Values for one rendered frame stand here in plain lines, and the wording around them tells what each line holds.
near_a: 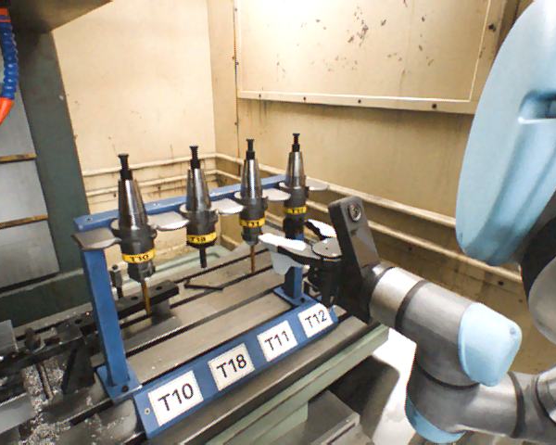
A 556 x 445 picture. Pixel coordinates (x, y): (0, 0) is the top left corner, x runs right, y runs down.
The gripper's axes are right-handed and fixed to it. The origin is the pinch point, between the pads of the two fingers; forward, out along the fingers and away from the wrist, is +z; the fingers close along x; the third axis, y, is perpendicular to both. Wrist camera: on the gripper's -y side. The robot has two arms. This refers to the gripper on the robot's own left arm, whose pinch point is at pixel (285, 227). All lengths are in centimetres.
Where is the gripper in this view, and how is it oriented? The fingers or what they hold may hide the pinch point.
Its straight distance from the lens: 61.0
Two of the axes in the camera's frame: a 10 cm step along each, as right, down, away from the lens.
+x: 7.8, -2.4, 5.8
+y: -0.2, 9.1, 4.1
